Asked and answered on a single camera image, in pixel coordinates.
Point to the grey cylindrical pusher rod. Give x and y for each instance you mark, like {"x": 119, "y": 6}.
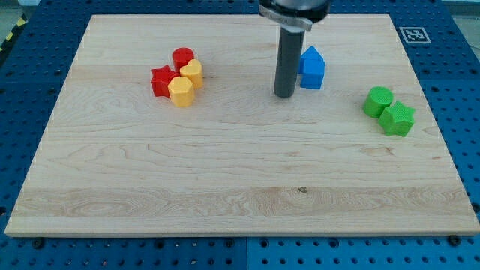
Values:
{"x": 288, "y": 58}

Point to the black robot tool flange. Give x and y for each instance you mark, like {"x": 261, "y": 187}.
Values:
{"x": 295, "y": 15}

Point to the green star block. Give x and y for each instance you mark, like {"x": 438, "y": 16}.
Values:
{"x": 397, "y": 120}

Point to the red star block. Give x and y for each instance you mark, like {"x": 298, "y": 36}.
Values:
{"x": 161, "y": 78}

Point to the blue triangle block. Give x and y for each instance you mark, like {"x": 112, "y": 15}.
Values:
{"x": 310, "y": 54}

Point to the blue pentagon house block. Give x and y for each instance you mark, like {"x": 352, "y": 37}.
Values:
{"x": 313, "y": 72}

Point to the yellow heart block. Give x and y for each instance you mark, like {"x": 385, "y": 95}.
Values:
{"x": 193, "y": 70}

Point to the green cylinder block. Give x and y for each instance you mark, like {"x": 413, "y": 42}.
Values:
{"x": 378, "y": 98}

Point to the red cylinder block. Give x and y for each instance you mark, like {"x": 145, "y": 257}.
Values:
{"x": 181, "y": 57}

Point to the white fiducial marker tag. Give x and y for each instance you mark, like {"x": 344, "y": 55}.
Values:
{"x": 414, "y": 35}

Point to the yellow hexagon block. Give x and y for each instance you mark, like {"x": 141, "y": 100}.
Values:
{"x": 181, "y": 91}

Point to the light wooden board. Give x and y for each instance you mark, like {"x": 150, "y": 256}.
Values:
{"x": 116, "y": 161}

